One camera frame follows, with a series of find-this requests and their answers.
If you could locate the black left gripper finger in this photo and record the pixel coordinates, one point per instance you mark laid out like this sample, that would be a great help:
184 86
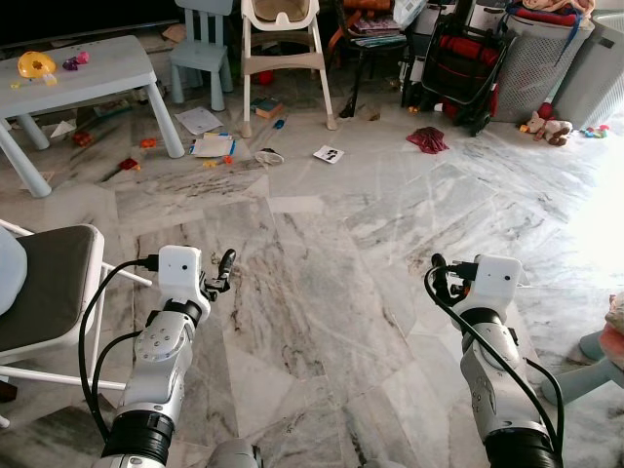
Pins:
229 263

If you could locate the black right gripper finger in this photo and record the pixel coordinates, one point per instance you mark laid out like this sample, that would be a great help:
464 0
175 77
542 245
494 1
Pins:
439 278

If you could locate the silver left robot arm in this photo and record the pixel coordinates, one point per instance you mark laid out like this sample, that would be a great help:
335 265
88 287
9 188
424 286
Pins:
161 361

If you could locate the colourful picture book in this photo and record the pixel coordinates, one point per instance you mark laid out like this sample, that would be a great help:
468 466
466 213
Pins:
213 145

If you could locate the dark red cloth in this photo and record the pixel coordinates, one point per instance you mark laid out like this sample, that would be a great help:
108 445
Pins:
427 140

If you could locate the small red toy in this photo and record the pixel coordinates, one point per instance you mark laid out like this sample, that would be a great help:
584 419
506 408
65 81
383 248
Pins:
83 138
130 165

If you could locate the small orange toy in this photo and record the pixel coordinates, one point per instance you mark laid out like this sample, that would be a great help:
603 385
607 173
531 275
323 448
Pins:
147 143

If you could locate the white paper sheet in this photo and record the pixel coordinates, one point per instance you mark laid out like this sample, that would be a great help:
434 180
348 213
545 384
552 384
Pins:
200 120

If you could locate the white printed card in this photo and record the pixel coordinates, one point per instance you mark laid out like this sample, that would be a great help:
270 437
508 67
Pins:
329 154

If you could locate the white chair with dark seat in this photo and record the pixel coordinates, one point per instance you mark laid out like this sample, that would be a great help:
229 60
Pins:
58 283

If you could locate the small blue book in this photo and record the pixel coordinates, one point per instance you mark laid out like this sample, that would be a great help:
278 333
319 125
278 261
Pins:
266 108

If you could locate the light blue children's stool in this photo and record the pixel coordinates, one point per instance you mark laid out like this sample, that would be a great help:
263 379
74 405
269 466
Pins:
590 370

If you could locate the red pink cushion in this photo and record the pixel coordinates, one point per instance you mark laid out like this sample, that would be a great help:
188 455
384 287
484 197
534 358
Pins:
614 341

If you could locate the red beige plush toy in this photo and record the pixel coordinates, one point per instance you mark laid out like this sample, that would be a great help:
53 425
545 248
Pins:
548 129

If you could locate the grey robot left leg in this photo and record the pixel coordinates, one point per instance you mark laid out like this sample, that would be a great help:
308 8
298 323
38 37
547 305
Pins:
234 456

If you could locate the red ball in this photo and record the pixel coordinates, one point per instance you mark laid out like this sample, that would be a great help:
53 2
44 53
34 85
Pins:
265 78

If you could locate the small colourful toy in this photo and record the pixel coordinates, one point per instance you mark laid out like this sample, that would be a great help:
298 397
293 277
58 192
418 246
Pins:
596 131

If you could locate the light blue cushion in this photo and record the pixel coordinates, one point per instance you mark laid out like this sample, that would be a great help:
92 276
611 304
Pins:
10 273

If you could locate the black red stroller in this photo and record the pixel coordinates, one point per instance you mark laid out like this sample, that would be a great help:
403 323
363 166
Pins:
463 68

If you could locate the white baby high chair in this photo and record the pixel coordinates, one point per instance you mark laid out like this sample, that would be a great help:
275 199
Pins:
285 60

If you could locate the light blue children's chair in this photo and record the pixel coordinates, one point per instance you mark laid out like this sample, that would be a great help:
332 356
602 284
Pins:
203 54

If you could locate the grey laundry basket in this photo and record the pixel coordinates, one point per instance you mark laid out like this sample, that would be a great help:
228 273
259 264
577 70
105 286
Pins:
536 68

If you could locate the white storage bin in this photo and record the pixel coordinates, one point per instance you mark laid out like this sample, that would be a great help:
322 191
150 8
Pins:
597 83

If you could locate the black folding chair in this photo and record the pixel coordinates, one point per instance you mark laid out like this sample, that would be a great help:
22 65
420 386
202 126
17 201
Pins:
375 49

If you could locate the grey children's table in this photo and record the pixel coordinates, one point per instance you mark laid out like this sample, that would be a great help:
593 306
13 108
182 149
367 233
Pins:
93 68

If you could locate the purple pink toy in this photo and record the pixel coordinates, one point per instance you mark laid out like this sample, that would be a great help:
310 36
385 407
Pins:
76 60

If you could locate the yellow plastic toy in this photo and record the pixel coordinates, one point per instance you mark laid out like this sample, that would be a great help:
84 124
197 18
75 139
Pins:
36 65

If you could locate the clothes pile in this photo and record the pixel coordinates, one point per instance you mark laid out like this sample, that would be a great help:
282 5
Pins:
551 13

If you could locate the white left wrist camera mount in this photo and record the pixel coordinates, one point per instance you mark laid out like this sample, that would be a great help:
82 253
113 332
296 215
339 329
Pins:
179 273

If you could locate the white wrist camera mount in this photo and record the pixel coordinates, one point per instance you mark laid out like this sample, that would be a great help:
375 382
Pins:
179 273
498 283

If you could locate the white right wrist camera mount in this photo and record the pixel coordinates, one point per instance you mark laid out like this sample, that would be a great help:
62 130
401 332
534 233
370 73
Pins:
498 283

